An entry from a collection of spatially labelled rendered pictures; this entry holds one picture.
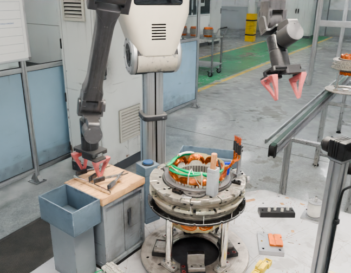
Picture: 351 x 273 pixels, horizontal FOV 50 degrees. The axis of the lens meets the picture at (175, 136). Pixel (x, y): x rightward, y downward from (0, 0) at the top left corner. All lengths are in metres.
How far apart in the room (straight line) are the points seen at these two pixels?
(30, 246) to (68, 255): 1.61
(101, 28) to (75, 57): 2.44
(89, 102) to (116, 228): 0.43
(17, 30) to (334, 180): 2.91
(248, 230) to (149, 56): 0.80
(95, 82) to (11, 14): 2.25
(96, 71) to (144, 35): 0.42
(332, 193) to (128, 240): 0.78
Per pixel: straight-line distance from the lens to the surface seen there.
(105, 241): 1.31
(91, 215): 1.23
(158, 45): 1.54
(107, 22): 1.06
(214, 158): 1.12
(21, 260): 2.81
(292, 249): 1.54
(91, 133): 1.19
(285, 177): 3.01
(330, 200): 0.89
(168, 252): 1.31
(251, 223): 1.65
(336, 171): 0.86
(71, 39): 3.51
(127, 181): 1.32
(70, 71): 3.58
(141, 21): 1.51
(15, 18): 3.39
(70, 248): 1.29
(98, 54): 1.12
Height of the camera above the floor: 1.67
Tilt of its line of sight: 21 degrees down
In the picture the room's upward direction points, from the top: 1 degrees clockwise
